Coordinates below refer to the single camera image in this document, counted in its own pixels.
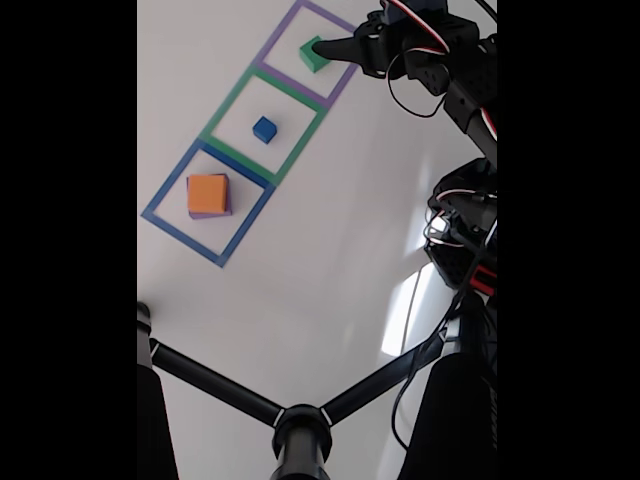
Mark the green cube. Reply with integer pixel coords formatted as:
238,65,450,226
299,35,332,74

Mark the green tape square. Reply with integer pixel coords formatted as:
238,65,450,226
198,64,327,187

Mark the black tripod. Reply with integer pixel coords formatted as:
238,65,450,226
137,289,498,480

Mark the orange cube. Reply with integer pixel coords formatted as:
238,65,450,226
187,173,230,215

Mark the large purple cube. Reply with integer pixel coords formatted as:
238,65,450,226
186,173,234,221

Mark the purple tape square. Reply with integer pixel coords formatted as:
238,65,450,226
252,0,360,111

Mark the black camera cable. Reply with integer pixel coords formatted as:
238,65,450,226
391,0,498,451

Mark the small blue cube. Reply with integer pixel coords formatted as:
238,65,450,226
251,115,278,145

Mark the blue tape square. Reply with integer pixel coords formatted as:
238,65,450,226
141,138,277,269

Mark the striped servo cable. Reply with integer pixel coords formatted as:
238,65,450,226
386,0,498,142
423,189,498,249

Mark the red clamp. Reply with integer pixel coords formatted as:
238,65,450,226
469,264,498,296

